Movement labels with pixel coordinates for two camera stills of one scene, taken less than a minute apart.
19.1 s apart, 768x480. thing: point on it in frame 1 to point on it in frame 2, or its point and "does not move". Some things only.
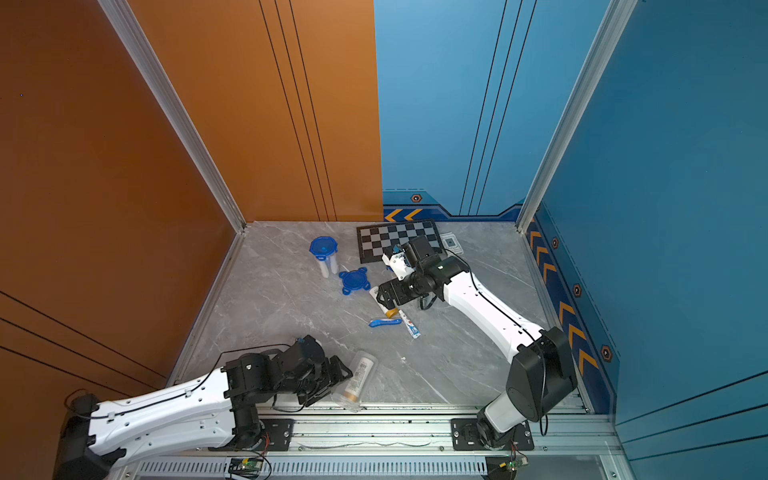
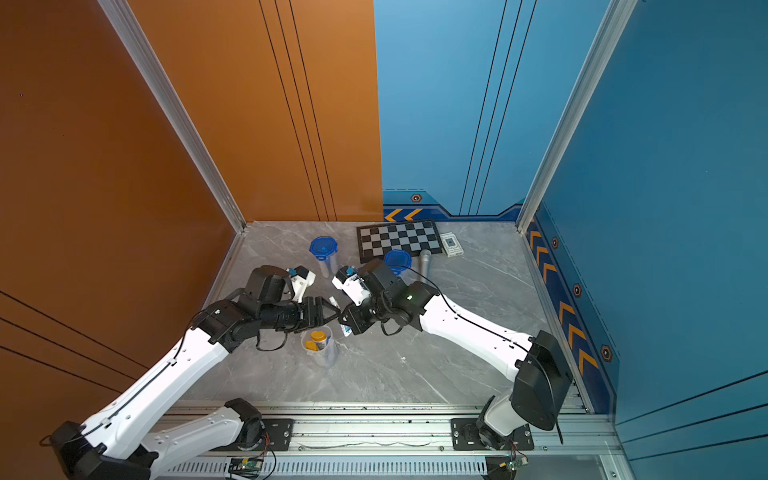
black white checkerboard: (374, 240) does not move
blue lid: (322, 247) does not move
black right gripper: (400, 299) to (354, 319)
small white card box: (450, 242) does not move
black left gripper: (329, 377) to (318, 319)
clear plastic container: (352, 391) to (318, 343)
